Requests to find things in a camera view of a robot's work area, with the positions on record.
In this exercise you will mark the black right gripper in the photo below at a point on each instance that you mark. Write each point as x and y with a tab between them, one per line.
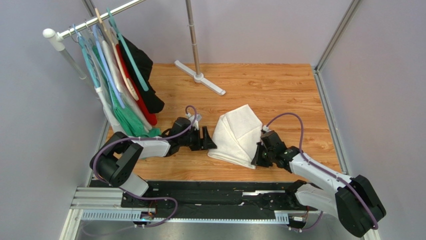
263	154

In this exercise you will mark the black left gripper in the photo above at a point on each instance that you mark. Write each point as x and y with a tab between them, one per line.
208	143

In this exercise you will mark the white cloth napkin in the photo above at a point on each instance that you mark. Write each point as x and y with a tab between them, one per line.
236	135

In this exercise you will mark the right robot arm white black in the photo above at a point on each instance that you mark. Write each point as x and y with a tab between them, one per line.
352	200

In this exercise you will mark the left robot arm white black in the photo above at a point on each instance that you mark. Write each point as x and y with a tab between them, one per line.
115	161

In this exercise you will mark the red hanging garment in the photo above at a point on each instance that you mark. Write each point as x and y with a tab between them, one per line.
150	117

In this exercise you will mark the green hanging garment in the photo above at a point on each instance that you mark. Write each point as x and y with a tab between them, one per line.
121	120

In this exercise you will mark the wooden hanger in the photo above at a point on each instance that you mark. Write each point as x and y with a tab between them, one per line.
114	42

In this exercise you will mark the white hanging garment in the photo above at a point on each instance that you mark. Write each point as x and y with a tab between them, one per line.
111	60

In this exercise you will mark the blue plastic hanger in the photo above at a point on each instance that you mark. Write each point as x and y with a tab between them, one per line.
114	91

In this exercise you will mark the light teal plastic hanger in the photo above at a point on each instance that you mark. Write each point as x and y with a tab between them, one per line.
86	52

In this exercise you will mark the white clothes rack stand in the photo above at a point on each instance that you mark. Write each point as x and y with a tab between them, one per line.
161	27

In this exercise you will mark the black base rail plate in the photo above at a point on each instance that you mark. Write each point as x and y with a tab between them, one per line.
218	199

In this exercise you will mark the aluminium frame rail right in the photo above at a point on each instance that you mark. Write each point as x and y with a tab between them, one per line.
323	87

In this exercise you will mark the aluminium frame rail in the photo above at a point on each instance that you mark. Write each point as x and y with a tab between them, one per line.
83	200
323	87

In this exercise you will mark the white slotted cable duct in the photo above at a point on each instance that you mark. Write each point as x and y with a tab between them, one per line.
278	217

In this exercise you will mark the aluminium frame rail left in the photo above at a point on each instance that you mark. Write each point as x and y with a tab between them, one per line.
83	200

